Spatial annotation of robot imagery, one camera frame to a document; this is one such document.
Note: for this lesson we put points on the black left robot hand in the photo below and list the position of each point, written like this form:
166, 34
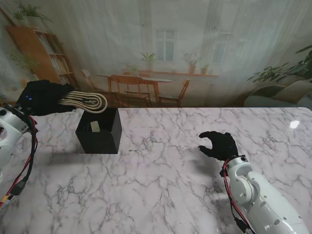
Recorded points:
46, 97

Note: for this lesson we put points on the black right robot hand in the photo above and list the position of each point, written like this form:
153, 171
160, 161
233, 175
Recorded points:
221, 146

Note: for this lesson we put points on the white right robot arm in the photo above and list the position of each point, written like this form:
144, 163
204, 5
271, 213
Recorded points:
258, 197

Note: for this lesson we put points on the black belt storage box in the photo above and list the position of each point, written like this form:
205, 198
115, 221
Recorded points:
100, 139

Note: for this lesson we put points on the printed room scene backdrop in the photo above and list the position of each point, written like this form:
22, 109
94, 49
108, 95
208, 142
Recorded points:
156, 48

